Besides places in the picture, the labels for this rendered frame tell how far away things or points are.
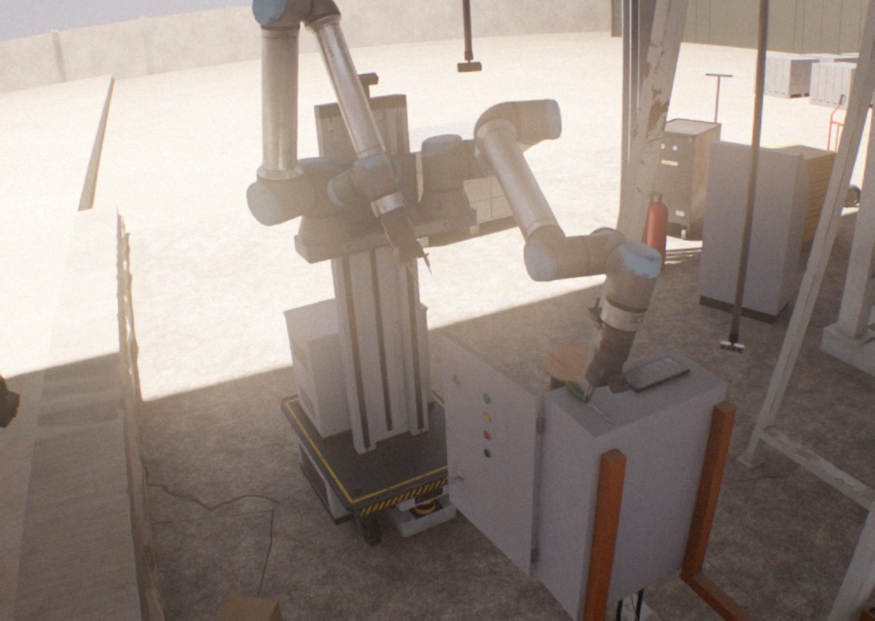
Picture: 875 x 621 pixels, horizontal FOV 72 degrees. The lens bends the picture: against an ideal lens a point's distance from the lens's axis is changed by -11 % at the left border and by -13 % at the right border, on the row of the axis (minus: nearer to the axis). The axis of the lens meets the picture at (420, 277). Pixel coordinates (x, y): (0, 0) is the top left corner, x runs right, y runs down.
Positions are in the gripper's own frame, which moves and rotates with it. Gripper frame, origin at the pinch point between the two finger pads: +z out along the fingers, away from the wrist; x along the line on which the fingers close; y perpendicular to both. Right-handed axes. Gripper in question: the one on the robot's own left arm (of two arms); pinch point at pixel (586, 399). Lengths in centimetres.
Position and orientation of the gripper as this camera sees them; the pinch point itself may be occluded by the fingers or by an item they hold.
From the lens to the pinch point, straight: 154.0
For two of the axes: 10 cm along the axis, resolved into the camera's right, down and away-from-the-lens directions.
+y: 4.1, 4.0, -8.2
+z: -1.8, 9.2, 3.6
